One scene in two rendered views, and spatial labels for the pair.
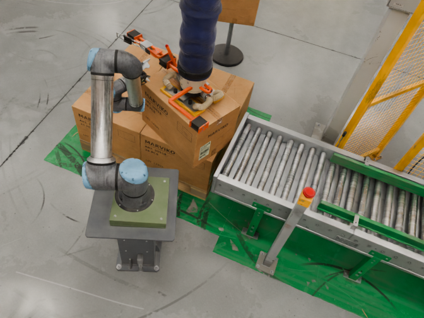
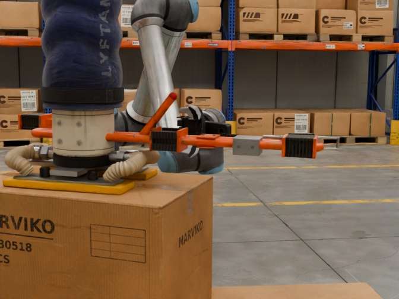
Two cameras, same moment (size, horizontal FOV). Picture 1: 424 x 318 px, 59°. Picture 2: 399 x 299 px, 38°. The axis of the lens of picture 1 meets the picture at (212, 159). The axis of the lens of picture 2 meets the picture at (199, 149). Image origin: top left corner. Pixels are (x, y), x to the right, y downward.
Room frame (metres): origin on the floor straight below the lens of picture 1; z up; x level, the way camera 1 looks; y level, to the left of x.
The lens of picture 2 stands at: (3.54, -0.02, 1.28)
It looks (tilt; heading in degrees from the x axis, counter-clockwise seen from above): 9 degrees down; 160
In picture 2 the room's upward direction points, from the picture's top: 1 degrees clockwise
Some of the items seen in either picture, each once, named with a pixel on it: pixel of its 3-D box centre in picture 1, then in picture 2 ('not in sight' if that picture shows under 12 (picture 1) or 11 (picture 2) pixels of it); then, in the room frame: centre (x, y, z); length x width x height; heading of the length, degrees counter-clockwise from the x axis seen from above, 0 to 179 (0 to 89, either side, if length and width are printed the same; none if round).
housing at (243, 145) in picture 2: (146, 46); (247, 145); (2.17, 0.60, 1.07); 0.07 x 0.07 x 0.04; 56
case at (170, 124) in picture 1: (188, 113); (92, 248); (1.92, 0.23, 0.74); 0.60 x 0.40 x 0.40; 52
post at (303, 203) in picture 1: (284, 234); not in sight; (1.22, -0.57, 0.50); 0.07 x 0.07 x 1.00; 76
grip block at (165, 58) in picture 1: (167, 60); (168, 139); (2.05, 0.42, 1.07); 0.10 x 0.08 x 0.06; 146
